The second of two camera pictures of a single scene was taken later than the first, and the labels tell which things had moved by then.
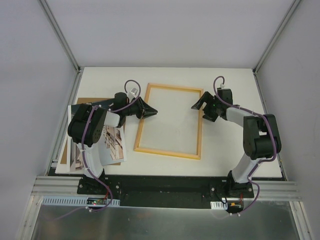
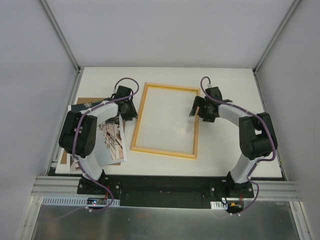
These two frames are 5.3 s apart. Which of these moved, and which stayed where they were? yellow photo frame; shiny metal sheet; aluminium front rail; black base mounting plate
Moved: yellow photo frame
Stayed: shiny metal sheet; aluminium front rail; black base mounting plate
